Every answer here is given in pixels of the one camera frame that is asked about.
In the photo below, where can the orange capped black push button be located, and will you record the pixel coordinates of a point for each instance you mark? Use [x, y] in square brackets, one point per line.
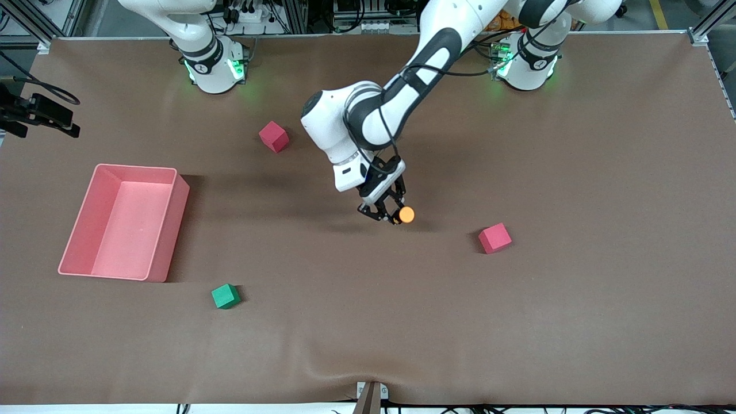
[407, 214]

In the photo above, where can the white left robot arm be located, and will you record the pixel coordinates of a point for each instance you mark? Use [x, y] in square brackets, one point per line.
[328, 121]

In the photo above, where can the pink foam cube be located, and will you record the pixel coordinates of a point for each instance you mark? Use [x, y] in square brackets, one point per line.
[273, 136]
[494, 238]

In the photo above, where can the brown table mat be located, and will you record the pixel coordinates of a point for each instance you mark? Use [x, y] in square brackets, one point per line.
[368, 322]

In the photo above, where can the white terminal block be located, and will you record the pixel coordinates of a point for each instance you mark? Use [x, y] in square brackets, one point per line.
[379, 26]

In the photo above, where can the pink plastic bin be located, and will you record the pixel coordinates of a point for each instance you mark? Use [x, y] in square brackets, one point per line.
[126, 230]

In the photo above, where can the green foam cube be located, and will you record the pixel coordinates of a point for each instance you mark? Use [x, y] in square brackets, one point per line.
[225, 296]

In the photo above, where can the white power strip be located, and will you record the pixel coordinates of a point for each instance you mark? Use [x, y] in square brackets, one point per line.
[247, 14]

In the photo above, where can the orange snack packets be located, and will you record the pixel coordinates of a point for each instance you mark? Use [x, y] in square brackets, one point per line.
[503, 22]

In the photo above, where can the black caster wheel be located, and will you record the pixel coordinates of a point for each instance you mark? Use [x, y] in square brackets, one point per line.
[620, 10]

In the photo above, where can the white corner bracket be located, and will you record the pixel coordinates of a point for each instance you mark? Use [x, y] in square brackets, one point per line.
[698, 37]
[44, 47]

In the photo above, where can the aluminium frame post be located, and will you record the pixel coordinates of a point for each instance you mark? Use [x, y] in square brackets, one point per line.
[298, 14]

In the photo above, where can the grey camera mounting pole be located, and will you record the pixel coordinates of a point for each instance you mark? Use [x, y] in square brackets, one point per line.
[368, 402]

